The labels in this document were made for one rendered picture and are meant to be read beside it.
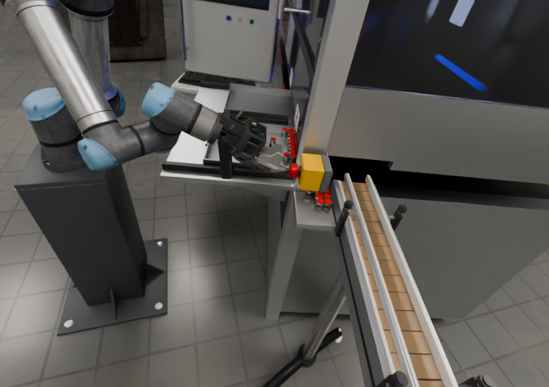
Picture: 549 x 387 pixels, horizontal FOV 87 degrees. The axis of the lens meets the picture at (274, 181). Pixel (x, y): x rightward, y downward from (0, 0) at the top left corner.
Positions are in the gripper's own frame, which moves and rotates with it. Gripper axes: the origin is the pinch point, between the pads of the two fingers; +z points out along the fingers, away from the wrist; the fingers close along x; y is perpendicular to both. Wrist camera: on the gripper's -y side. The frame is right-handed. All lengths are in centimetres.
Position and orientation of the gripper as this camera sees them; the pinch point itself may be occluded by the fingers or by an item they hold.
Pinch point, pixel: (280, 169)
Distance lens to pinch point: 75.4
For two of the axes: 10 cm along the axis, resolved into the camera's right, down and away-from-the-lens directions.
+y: 5.3, -6.5, -5.5
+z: 8.5, 3.9, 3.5
